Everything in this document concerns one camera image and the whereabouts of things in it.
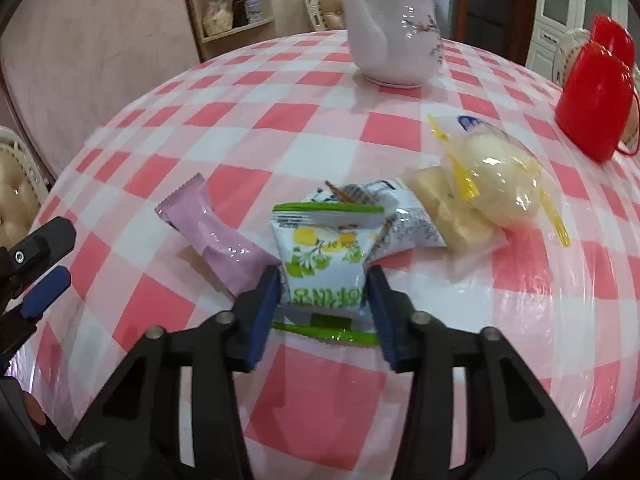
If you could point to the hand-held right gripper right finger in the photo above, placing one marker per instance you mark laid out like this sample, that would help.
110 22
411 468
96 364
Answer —
385 310

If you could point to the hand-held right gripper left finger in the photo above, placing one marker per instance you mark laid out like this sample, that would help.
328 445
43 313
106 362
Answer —
262 310

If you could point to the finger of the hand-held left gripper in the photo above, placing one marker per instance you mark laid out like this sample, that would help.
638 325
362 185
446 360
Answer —
35 250
47 290

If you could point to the green white snack packet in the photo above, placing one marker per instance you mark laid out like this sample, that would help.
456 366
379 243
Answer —
325 255

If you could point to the person's left hand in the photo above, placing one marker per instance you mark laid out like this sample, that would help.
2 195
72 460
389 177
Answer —
34 410

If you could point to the pink snack packet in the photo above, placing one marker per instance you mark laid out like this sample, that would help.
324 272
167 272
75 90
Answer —
215 240

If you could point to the white grey snack packet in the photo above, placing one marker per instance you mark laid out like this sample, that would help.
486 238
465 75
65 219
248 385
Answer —
407 220

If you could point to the clear bag of pale buns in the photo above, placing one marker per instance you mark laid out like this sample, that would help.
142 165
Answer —
495 180

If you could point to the white floral teapot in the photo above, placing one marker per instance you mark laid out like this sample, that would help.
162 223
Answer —
395 35

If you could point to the red plastic box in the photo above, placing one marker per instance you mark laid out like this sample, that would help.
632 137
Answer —
590 100

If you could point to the pale filled bag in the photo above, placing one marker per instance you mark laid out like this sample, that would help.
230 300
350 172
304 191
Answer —
218 17

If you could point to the dark bottle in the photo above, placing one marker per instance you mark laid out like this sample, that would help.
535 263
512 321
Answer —
239 10

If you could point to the small labelled jar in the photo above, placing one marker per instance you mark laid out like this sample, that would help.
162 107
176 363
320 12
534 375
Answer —
255 9

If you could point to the dark wooden cabinet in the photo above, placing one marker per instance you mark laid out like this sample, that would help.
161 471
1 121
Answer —
490 0

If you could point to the white cabinet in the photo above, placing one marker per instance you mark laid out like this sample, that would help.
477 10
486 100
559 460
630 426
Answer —
555 5

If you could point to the wooden wall shelf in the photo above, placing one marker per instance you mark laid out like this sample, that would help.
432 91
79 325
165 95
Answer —
225 25

